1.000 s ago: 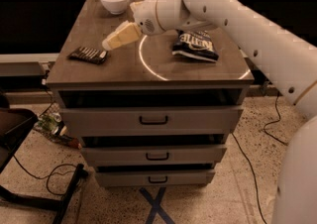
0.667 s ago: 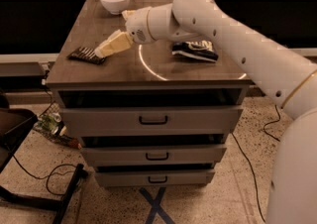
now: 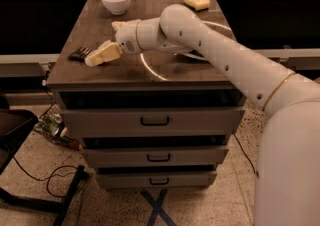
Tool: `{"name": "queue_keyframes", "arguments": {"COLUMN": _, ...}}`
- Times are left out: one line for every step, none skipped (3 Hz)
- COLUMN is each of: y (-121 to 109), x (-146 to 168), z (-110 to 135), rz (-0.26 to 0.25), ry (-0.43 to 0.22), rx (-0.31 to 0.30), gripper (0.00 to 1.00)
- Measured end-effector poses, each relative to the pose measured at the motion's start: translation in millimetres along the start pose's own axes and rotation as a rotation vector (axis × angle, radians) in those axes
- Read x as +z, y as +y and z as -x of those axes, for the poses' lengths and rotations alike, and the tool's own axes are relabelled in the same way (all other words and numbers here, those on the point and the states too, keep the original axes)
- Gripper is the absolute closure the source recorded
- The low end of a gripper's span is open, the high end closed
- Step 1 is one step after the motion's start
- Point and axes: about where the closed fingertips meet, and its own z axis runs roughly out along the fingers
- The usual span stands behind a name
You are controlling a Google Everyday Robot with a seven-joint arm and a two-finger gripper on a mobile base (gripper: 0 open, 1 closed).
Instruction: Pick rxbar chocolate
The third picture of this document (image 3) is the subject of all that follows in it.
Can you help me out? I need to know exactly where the top grey drawer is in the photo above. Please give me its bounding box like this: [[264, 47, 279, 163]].
[[61, 107, 244, 138]]

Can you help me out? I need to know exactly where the grey drawer cabinet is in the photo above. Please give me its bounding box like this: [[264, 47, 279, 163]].
[[48, 0, 245, 176]]

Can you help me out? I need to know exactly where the black thin floor cable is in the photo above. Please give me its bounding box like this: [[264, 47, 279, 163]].
[[232, 133, 257, 175]]

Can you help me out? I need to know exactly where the wire basket with cans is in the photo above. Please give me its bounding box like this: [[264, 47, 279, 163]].
[[34, 103, 82, 151]]

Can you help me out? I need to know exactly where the black chair frame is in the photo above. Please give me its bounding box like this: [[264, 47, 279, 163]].
[[0, 94, 90, 226]]

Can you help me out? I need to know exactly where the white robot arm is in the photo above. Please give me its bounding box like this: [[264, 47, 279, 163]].
[[85, 4, 320, 226]]

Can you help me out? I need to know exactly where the blue kettle chips bag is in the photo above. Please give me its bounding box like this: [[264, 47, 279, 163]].
[[174, 53, 207, 61]]

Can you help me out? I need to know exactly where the black rxbar chocolate bar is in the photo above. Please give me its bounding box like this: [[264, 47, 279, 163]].
[[68, 47, 92, 62]]

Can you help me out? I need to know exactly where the black looped floor cable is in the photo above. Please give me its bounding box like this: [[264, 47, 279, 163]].
[[12, 155, 84, 199]]

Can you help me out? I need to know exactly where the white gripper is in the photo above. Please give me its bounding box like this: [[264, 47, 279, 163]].
[[85, 20, 142, 67]]

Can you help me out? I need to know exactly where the grey drawer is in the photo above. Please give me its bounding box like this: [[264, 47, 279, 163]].
[[96, 171, 217, 189], [82, 146, 228, 168], [61, 107, 244, 138]]

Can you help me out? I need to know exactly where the middle grey drawer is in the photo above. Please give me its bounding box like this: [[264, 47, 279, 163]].
[[82, 146, 228, 168]]

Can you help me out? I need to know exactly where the yellow sponge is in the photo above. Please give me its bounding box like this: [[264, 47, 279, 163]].
[[184, 0, 210, 11]]

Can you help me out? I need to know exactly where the bottom grey drawer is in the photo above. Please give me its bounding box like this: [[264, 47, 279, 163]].
[[96, 171, 217, 189]]

